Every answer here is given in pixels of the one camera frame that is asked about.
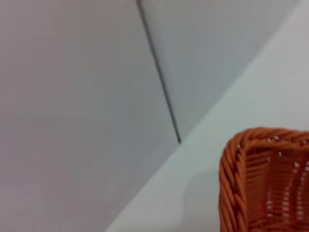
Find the orange woven plastic basket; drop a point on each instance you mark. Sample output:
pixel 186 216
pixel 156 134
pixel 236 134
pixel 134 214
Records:
pixel 270 183

